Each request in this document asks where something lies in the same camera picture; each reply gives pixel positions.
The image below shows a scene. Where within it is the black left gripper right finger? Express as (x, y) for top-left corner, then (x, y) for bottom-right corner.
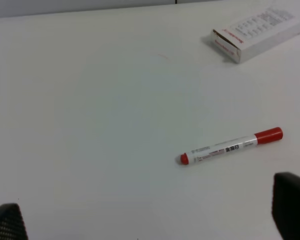
(271, 172), (300, 240)

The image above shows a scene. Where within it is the red white marker pen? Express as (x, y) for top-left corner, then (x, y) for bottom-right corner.
(175, 127), (284, 166)

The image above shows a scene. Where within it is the white cardboard box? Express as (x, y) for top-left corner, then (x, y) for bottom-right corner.
(210, 6), (300, 64)

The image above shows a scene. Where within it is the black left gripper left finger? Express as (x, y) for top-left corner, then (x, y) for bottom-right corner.
(0, 203), (28, 240)

